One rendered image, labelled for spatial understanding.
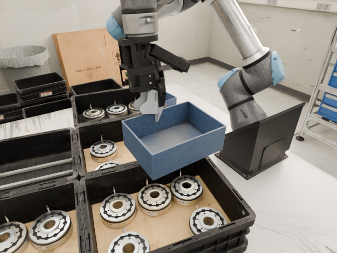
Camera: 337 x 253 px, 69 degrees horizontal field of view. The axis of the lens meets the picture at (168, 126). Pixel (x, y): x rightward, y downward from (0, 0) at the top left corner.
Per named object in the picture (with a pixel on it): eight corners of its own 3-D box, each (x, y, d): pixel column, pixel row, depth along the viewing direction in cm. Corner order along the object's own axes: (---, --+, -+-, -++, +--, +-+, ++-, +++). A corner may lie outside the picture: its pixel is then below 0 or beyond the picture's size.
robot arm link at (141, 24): (147, 12, 56) (164, 11, 50) (149, 33, 58) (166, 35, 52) (116, 14, 53) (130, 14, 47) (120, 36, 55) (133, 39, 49)
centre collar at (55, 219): (58, 215, 68) (58, 213, 68) (60, 229, 64) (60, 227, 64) (39, 222, 66) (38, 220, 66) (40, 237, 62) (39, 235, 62)
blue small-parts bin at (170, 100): (151, 116, 147) (151, 106, 144) (138, 107, 157) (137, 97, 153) (176, 106, 158) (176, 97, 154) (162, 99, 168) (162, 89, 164)
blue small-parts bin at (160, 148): (187, 122, 71) (188, 100, 67) (223, 149, 60) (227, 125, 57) (123, 144, 62) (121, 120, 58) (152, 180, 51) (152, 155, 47)
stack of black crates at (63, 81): (69, 111, 269) (59, 71, 245) (77, 125, 245) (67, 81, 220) (26, 121, 250) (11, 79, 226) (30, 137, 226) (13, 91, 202)
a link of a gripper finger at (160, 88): (152, 104, 61) (148, 69, 58) (158, 102, 62) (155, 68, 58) (160, 109, 57) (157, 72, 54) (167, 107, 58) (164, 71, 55)
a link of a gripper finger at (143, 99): (133, 121, 64) (129, 87, 60) (153, 115, 67) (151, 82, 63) (138, 125, 62) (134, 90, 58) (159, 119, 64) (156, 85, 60)
